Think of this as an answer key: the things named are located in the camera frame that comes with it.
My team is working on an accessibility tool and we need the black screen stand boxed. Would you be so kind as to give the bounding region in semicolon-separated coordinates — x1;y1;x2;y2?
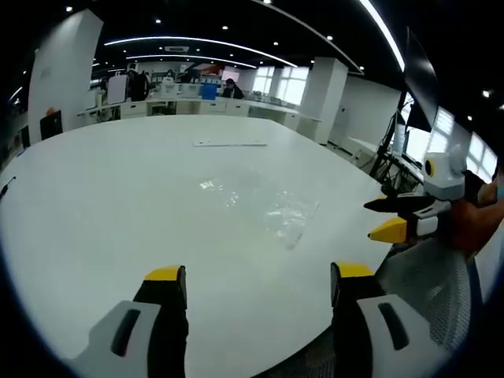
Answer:
369;89;424;190

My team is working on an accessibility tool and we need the grey mesh chair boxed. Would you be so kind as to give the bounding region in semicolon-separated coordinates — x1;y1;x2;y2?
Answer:
376;239;484;352

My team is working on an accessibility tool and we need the long white counter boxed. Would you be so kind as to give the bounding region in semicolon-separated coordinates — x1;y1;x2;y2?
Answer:
76;95;324;133

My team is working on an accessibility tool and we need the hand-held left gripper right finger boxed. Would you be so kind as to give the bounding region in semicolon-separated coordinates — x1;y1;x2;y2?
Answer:
329;260;448;378

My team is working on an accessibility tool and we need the white panel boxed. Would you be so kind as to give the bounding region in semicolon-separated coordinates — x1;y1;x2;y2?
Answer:
106;74;132;106

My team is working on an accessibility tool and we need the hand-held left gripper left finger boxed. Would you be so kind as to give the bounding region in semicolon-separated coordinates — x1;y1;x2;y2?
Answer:
72;264;191;378

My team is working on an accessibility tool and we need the large black screen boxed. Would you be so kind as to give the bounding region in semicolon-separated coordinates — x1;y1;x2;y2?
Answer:
402;26;441;134

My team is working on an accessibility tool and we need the flat white board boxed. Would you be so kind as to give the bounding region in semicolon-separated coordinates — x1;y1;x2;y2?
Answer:
192;137;269;148

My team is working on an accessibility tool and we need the clear plastic food packaging bag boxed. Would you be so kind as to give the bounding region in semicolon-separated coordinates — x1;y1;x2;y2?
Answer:
198;169;276;216
262;187;321;251

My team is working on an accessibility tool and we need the black cable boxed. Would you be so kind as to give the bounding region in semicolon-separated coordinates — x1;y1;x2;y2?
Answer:
0;176;17;199

